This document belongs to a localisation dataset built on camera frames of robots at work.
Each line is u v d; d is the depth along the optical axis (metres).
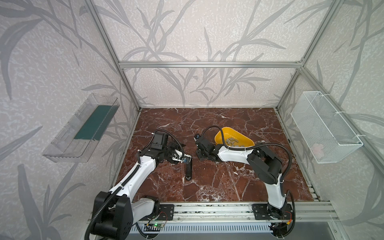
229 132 1.02
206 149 0.73
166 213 0.73
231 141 1.01
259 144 0.53
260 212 0.74
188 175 0.83
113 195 0.41
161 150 0.64
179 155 0.69
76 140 0.64
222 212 0.75
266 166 0.51
